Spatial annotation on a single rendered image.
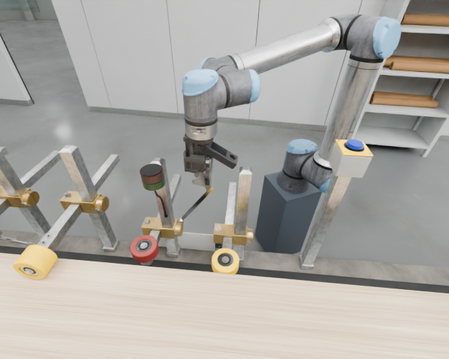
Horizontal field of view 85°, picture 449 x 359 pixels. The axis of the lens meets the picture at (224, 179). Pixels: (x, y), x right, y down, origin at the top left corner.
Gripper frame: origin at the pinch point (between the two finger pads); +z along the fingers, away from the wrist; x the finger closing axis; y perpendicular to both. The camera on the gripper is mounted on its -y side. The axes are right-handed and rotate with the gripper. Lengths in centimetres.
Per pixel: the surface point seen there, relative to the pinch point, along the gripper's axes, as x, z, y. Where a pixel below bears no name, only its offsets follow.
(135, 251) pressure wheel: 22.3, 8.0, 19.0
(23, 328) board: 44, 9, 37
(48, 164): -10, 4, 66
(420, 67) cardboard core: -200, 3, -176
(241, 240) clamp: 10.3, 14.0, -12.4
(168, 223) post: 9.5, 9.2, 12.7
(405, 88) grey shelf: -239, 35, -195
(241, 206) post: 9.6, -1.7, -11.0
